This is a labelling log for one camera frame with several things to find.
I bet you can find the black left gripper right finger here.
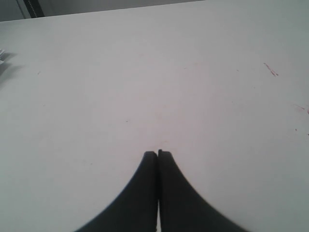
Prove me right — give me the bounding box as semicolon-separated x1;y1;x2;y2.
158;150;246;232

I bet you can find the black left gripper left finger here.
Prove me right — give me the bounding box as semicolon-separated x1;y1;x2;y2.
77;151;158;232

